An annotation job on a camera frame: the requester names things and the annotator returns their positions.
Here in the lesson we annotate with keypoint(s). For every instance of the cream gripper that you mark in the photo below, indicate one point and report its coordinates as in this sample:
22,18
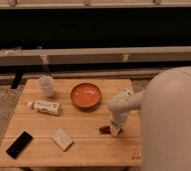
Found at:
114,129

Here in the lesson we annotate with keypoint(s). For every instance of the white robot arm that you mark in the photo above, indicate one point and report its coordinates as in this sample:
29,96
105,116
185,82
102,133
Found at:
165,119

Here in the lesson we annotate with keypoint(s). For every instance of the white sponge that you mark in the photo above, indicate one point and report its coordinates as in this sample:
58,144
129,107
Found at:
62,139

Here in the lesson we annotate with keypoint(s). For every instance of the orange bowl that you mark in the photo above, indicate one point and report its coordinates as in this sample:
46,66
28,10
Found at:
85,95

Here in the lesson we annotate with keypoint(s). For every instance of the wooden table board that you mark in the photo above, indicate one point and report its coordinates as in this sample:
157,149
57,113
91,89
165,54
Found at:
90,148

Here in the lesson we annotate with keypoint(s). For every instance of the white lying bottle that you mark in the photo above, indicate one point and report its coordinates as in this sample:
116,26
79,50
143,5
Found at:
45,107

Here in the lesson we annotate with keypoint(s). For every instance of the white plastic cup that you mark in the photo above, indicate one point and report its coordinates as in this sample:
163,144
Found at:
45,83

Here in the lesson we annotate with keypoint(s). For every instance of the black rectangular remote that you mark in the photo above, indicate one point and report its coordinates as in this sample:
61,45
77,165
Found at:
19,145

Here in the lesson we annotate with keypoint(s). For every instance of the long metal rail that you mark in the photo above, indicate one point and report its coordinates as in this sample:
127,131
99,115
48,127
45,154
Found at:
94,55

